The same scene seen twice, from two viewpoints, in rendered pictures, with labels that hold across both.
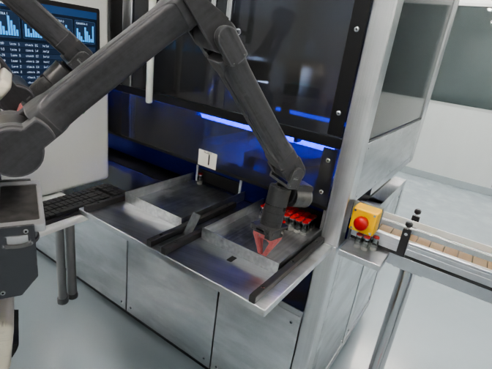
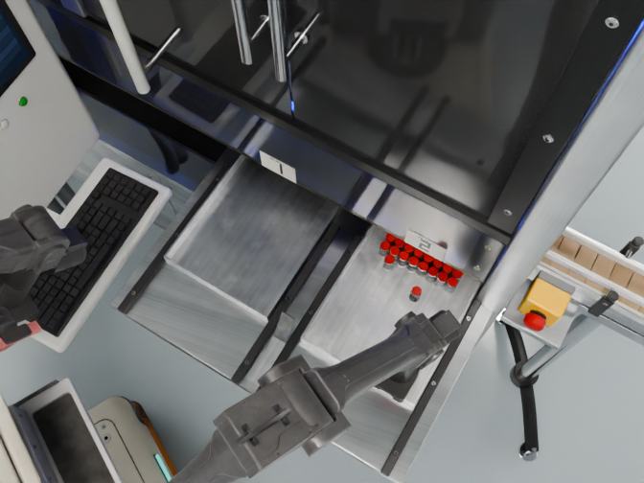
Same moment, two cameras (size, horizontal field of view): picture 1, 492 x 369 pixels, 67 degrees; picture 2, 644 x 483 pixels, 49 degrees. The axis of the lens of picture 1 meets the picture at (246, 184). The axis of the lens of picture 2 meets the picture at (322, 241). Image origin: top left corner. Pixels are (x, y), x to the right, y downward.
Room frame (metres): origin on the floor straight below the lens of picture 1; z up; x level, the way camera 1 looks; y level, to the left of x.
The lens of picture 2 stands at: (0.59, 0.06, 2.28)
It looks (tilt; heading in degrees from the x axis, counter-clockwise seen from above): 67 degrees down; 0
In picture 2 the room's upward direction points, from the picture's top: 1 degrees counter-clockwise
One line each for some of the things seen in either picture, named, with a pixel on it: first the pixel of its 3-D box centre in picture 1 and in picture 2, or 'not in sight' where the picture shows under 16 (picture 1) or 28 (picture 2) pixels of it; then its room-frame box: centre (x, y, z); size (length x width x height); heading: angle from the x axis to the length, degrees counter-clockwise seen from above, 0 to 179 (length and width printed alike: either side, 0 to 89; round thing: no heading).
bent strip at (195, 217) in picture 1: (180, 229); (270, 348); (0.94, 0.17, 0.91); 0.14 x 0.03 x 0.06; 149
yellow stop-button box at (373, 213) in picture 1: (366, 218); (545, 300); (1.01, -0.37, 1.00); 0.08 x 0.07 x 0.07; 148
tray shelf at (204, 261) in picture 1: (211, 225); (310, 294); (1.07, 0.09, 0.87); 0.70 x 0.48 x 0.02; 58
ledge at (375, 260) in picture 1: (365, 251); (542, 306); (1.04, -0.40, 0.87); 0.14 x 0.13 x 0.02; 148
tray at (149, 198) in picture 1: (187, 196); (259, 225); (1.22, 0.20, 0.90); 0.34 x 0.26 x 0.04; 148
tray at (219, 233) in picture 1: (269, 230); (397, 302); (1.04, -0.09, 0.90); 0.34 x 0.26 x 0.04; 148
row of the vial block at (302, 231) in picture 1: (282, 220); (417, 266); (1.11, -0.14, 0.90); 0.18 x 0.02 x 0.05; 58
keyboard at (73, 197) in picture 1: (74, 202); (83, 247); (1.20, 0.61, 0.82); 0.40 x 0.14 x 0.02; 151
